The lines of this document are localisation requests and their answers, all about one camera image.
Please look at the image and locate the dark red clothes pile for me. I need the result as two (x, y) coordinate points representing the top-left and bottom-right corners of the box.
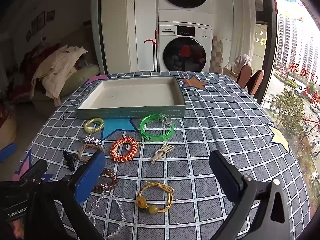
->
(14, 44), (54, 103)

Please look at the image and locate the cream jacket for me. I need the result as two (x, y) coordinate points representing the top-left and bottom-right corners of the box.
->
(31, 45), (88, 105)

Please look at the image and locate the beige rabbit hair clip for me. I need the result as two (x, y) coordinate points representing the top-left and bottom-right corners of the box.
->
(151, 144), (173, 164)

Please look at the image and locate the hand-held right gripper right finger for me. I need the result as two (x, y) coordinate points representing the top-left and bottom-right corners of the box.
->
(209, 150), (300, 240)

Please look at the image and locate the red-handled mop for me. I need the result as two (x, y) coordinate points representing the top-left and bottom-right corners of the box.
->
(144, 30), (158, 72)

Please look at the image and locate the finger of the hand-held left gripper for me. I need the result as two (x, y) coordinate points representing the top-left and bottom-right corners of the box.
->
(19, 159), (48, 181)

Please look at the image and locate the white tall cabinet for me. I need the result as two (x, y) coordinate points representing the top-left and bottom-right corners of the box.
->
(100, 0), (159, 75)

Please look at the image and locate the clear bead bracelet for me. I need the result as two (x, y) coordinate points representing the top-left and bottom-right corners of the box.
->
(87, 185), (125, 239)

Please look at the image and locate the white cloth on chair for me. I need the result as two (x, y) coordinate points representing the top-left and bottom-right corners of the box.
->
(224, 54), (251, 77)

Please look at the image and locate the brown spiral hair tie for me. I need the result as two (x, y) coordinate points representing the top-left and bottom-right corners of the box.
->
(94, 168), (119, 193)

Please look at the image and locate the white washing machine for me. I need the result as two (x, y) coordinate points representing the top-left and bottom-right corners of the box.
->
(158, 21), (213, 72)

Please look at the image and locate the orange spiral hair tie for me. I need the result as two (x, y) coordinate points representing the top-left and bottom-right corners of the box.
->
(110, 137), (139, 162)

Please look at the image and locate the green plastic bracelet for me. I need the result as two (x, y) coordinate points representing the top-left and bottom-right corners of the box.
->
(139, 114), (175, 142)

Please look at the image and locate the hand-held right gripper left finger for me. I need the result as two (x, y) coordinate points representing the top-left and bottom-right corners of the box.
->
(26, 152), (106, 240)

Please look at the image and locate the yellow spiral hair tie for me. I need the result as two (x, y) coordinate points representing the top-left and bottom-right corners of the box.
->
(84, 117), (105, 133)

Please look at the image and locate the yellow beaded hair tie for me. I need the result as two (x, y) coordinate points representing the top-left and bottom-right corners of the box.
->
(136, 181), (174, 214)

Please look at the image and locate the brown braided hair tie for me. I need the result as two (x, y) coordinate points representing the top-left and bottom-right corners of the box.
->
(78, 143), (105, 163)

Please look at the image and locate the grey plaid tablecloth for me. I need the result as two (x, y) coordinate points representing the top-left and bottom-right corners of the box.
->
(14, 71), (310, 240)

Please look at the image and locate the black claw hair clip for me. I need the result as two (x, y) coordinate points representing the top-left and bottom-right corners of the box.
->
(62, 150), (78, 172)

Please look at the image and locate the red window sticker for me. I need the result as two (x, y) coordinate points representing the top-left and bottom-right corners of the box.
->
(275, 61), (320, 125)

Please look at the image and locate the beige sofa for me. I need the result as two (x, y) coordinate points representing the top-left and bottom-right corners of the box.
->
(32, 64), (101, 118)

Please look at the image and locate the shallow grey-green cardboard box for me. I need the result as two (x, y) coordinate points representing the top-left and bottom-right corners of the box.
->
(76, 76), (187, 120)

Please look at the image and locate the checkered hanging cloth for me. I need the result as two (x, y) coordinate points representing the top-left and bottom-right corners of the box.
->
(211, 36), (224, 74)

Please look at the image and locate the pink star hair clip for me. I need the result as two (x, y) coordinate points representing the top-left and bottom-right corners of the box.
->
(77, 136), (102, 144)

